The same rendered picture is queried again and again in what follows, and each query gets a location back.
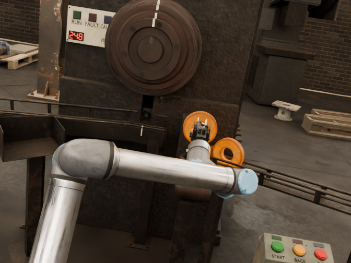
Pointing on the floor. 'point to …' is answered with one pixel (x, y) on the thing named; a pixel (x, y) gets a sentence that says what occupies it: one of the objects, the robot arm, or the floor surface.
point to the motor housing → (185, 219)
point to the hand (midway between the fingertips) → (200, 124)
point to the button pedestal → (266, 243)
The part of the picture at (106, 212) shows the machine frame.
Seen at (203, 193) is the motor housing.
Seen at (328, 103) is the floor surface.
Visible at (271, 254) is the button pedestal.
